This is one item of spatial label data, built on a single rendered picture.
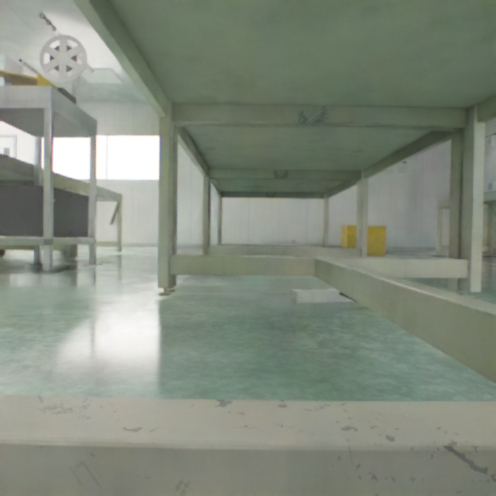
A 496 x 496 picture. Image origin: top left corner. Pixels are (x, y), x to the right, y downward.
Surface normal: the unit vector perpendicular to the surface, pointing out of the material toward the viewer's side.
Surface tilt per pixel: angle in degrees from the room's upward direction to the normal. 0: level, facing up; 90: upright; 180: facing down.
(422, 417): 0
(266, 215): 90
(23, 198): 90
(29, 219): 90
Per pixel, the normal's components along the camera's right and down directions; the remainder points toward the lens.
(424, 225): 0.00, 0.03
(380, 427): 0.01, -1.00
